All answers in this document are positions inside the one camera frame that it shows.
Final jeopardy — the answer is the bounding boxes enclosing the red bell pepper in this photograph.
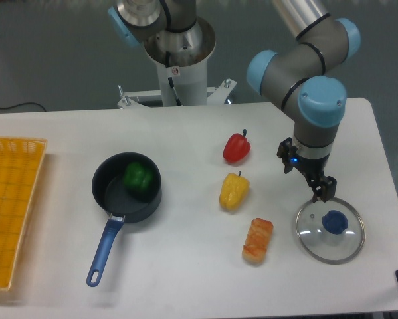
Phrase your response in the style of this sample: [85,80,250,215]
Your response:
[223,129,251,163]

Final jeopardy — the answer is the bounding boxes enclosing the yellow bell pepper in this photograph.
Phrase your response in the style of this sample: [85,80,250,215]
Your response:
[219,171,250,211]

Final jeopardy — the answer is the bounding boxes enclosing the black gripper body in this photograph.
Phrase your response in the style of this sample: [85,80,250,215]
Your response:
[276,138,330,181]

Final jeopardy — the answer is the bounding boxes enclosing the black cable on floor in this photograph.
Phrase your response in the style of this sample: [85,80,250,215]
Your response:
[0,102,47,112]

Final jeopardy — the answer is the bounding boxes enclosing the yellow woven basket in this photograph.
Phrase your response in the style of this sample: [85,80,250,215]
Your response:
[0,136,47,291]

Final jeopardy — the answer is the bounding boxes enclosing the green bell pepper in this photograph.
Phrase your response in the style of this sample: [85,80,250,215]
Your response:
[123,162,154,193]

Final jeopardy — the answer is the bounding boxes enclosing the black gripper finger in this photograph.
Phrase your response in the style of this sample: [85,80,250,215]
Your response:
[307,177,322,201]
[319,176,337,203]

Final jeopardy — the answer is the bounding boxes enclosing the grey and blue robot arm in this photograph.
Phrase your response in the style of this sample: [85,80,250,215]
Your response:
[108,1,361,201]

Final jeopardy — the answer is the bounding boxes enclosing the glass pot lid blue knob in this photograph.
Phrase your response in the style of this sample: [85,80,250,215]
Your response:
[295,196,367,265]

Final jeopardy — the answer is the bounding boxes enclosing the dark pot with blue handle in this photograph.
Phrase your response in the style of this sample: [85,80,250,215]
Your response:
[86,152,162,287]

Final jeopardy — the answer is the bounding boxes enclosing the orange shrimp sushi toy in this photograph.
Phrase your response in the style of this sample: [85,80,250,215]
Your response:
[242,218,274,265]

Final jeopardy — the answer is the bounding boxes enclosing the black cable on pedestal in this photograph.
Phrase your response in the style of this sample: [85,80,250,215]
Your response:
[165,50,183,107]

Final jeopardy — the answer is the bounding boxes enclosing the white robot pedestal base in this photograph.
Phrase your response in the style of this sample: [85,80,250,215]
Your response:
[117,17,237,109]

